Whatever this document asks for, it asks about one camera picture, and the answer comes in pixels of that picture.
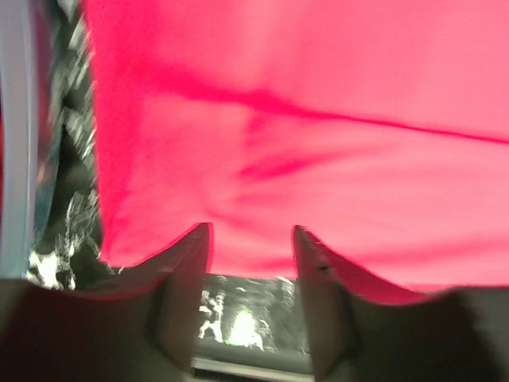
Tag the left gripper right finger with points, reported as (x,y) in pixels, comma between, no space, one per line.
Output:
(361,327)

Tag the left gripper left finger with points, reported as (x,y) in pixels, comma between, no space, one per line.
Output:
(139,325)

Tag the pink t shirt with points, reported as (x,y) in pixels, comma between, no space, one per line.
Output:
(381,126)

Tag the black marbled table mat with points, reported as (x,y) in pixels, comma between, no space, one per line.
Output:
(250,329)

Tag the blue translucent plastic bin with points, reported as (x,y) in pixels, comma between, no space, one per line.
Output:
(30,133)

